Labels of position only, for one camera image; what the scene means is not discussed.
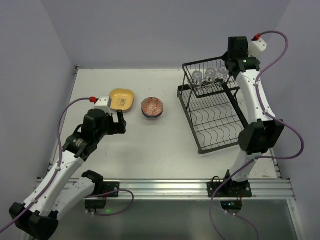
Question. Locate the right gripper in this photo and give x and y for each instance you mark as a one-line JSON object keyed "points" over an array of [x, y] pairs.
{"points": [[230, 63]]}

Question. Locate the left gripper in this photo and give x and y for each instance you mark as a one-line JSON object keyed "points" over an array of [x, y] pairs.
{"points": [[116, 123]]}

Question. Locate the clear glass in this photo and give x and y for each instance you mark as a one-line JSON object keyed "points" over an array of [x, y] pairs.
{"points": [[196, 79], [222, 73], [210, 75]]}

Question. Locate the yellow panda plate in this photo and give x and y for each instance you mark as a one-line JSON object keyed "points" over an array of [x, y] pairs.
{"points": [[121, 99]]}

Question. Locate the blue lattice red-white bowl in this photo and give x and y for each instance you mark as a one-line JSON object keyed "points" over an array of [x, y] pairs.
{"points": [[151, 117]]}

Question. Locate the orange blue patterned bowl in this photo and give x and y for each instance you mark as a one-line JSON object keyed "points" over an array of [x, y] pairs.
{"points": [[152, 106]]}

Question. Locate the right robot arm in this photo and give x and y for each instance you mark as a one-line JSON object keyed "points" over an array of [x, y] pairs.
{"points": [[262, 131]]}

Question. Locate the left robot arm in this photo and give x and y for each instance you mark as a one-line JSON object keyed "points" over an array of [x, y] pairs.
{"points": [[40, 213]]}

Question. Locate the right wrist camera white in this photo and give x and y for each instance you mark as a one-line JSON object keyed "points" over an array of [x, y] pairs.
{"points": [[256, 46]]}

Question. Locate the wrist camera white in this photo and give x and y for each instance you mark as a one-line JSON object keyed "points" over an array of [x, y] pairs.
{"points": [[102, 103], [256, 46]]}

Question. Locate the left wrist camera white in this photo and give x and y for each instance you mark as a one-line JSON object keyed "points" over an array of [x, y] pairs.
{"points": [[102, 103]]}

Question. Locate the black wire dish rack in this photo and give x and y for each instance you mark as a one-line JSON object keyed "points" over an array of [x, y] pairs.
{"points": [[213, 110]]}

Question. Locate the aluminium mounting rail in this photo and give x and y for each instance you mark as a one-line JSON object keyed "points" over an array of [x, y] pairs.
{"points": [[196, 189]]}

